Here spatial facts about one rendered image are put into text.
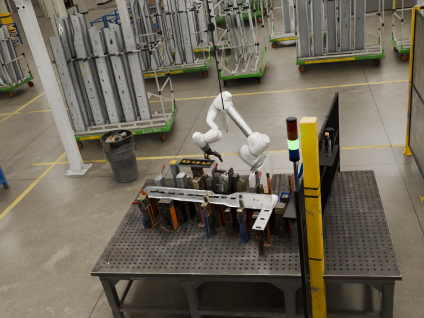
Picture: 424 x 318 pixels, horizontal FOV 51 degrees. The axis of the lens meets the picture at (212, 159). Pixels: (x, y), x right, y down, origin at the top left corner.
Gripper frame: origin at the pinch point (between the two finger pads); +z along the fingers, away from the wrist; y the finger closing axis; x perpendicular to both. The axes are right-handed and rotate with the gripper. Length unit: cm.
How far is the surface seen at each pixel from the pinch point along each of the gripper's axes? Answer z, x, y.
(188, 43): 149, 568, -408
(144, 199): -34, -71, -35
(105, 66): -22, 247, -331
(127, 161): 50, 73, -226
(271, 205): 8, -54, 76
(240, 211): -8, -71, 59
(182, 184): -14.9, -40.3, -16.8
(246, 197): 4, -46, 50
